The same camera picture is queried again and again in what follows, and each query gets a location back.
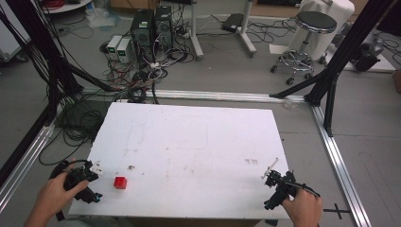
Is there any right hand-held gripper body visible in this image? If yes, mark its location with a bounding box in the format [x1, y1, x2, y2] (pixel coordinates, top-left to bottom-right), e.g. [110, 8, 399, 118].
[264, 169, 299, 201]

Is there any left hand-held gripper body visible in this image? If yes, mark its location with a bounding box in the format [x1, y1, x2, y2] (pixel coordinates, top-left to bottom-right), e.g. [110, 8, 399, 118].
[49, 159, 100, 202]

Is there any red cube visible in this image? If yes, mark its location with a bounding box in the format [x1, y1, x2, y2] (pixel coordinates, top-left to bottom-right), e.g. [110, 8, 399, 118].
[113, 176, 129, 190]

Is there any person's left hand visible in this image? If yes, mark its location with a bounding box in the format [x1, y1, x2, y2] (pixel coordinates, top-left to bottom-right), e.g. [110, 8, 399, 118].
[33, 157, 91, 222]

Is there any person's right hand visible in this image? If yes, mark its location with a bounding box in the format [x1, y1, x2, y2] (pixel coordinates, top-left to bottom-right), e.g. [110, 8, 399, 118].
[281, 187, 324, 227]

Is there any white power supply unit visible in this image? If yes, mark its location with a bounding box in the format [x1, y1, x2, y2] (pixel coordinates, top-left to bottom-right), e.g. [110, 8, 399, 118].
[106, 34, 124, 61]
[115, 37, 132, 64]

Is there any white stand leg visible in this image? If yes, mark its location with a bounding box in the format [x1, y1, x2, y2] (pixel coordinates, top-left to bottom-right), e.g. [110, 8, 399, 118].
[238, 0, 258, 59]
[188, 0, 205, 61]

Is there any black computer tower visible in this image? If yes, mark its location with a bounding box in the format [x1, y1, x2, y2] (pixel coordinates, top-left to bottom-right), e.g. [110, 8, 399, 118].
[130, 9, 156, 61]
[153, 5, 174, 49]

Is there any black round stool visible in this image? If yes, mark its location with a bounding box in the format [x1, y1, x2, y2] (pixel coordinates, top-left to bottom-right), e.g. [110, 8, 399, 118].
[270, 10, 339, 87]

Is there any black machine on white board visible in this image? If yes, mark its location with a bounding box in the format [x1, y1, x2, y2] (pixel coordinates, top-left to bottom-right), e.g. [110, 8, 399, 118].
[325, 37, 397, 74]

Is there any black flat device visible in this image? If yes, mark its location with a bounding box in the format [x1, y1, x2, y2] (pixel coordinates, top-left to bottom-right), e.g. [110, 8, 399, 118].
[220, 12, 245, 33]

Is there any clear plastic bag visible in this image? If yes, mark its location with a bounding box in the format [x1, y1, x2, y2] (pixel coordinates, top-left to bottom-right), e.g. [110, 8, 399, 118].
[84, 5, 121, 30]

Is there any white panel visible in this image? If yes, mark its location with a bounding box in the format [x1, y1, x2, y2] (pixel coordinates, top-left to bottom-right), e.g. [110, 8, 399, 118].
[0, 0, 31, 61]

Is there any white round table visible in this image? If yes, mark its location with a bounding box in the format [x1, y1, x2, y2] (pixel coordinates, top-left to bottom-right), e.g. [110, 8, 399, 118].
[40, 0, 95, 14]

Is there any black monitor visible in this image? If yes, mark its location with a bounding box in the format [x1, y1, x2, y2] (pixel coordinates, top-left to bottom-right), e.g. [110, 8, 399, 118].
[375, 0, 401, 38]

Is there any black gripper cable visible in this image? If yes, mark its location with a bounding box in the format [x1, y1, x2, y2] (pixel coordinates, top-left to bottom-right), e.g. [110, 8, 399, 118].
[290, 180, 322, 199]

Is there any black floor cable bundle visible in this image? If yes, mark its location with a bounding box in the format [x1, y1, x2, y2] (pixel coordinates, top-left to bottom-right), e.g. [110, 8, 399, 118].
[38, 94, 110, 167]

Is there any aluminium frame rail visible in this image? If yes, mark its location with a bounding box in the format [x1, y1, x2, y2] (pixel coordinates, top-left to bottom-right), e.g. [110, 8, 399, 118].
[80, 88, 307, 104]
[309, 104, 374, 227]
[0, 122, 57, 213]

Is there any black frame bar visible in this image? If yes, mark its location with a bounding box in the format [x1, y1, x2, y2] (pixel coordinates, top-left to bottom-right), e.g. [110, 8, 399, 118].
[0, 105, 53, 187]

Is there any black upright frame post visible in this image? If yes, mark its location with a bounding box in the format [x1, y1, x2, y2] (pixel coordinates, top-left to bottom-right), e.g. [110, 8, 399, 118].
[323, 73, 340, 138]

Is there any black frame brace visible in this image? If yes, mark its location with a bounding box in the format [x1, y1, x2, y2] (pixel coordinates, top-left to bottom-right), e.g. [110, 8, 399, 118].
[269, 69, 329, 99]

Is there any tangle of cables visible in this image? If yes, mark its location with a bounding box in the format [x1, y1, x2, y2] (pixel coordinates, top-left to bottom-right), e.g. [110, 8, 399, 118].
[98, 29, 194, 105]

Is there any black frame strut with cables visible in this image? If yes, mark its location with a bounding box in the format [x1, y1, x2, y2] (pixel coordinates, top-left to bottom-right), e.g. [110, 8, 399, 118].
[0, 0, 114, 96]

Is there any red cable coil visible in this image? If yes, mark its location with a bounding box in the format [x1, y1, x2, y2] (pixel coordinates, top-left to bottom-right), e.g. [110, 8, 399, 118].
[42, 0, 66, 10]

